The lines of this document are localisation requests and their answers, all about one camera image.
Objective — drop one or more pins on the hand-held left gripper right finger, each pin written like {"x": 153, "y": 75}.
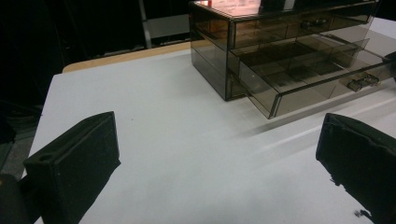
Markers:
{"x": 364, "y": 161}

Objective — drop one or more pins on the white table sheet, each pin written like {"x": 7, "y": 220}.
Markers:
{"x": 186, "y": 140}

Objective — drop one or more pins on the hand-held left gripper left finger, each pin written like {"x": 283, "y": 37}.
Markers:
{"x": 77, "y": 161}

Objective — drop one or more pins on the white metal stand frame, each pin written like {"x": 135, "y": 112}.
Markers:
{"x": 165, "y": 26}

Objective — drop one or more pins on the smoky clear drawer organizer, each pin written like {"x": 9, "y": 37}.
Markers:
{"x": 211, "y": 53}

